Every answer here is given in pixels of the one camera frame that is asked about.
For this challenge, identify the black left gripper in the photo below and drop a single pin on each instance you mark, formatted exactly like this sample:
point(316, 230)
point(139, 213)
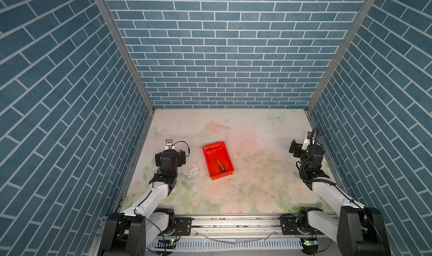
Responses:
point(180, 158)

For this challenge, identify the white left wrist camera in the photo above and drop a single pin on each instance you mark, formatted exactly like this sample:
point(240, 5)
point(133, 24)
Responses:
point(168, 144)

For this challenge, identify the orange handled screwdriver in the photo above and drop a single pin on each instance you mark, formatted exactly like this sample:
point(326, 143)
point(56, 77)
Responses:
point(220, 165)

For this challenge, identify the aluminium corner post right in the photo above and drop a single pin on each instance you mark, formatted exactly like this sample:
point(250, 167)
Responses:
point(340, 52)

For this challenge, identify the aluminium corner post left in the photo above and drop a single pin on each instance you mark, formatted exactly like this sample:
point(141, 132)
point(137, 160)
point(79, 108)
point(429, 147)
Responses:
point(103, 7)

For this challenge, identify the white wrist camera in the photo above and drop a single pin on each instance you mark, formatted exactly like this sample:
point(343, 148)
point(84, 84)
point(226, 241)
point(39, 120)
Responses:
point(307, 141)
point(168, 144)

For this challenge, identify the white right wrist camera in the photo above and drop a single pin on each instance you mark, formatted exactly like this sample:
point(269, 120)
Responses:
point(307, 141)

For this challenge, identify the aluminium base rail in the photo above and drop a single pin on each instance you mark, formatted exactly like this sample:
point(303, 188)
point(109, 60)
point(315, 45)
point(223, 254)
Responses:
point(208, 233)

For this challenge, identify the aluminium corner post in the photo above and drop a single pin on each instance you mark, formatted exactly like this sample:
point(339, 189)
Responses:
point(103, 7)
point(340, 52)

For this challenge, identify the red plastic bin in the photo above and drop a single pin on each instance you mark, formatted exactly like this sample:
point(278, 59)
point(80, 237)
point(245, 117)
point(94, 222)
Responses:
point(221, 152)

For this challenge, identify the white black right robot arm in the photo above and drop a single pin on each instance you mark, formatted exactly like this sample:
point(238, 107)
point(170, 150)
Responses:
point(337, 212)

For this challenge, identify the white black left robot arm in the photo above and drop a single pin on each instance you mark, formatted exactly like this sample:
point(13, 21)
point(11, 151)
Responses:
point(145, 205)

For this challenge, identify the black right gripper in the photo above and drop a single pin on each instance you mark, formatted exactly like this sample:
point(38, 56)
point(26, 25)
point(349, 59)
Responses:
point(297, 150)

